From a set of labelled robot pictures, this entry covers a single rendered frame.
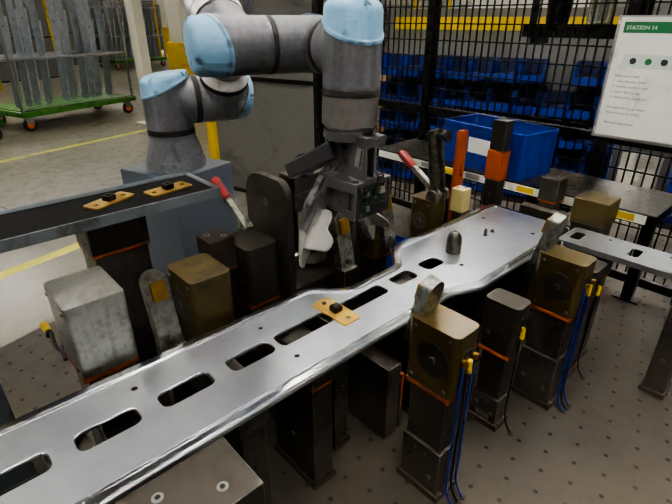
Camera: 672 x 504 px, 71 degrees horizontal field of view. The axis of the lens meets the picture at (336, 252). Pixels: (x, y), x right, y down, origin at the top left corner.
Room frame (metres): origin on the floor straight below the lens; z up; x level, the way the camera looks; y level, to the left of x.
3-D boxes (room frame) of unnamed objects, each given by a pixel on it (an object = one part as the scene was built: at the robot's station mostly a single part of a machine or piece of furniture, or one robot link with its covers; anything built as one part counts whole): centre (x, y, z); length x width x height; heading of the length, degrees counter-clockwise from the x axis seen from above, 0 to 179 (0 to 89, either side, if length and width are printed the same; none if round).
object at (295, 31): (0.73, 0.04, 1.41); 0.11 x 0.11 x 0.08; 27
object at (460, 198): (1.13, -0.32, 0.88); 0.04 x 0.04 x 0.37; 43
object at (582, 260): (0.79, -0.45, 0.87); 0.12 x 0.07 x 0.35; 43
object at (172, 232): (1.21, 0.42, 0.90); 0.20 x 0.20 x 0.40; 59
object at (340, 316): (0.67, 0.00, 1.01); 0.08 x 0.04 x 0.01; 43
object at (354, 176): (0.65, -0.02, 1.25); 0.09 x 0.08 x 0.12; 42
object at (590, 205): (1.08, -0.63, 0.88); 0.08 x 0.08 x 0.36; 43
